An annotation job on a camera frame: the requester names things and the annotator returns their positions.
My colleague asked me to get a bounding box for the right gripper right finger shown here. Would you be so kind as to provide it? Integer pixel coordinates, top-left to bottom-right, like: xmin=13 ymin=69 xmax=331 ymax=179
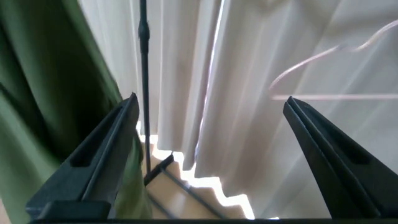
xmin=282 ymin=95 xmax=398 ymax=219

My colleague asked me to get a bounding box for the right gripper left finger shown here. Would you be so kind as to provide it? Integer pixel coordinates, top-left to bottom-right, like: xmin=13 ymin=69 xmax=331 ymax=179
xmin=25 ymin=92 xmax=141 ymax=221

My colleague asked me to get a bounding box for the green long-sleeved shirt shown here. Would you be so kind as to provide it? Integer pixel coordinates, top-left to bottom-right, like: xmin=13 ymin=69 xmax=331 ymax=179
xmin=0 ymin=0 xmax=154 ymax=224

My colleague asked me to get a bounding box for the pink clothes hanger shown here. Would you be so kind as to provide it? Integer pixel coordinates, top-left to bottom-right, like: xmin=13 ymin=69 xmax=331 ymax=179
xmin=268 ymin=19 xmax=398 ymax=101

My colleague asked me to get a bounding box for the black clothes rack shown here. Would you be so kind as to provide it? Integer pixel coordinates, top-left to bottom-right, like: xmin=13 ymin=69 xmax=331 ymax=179
xmin=137 ymin=0 xmax=226 ymax=220

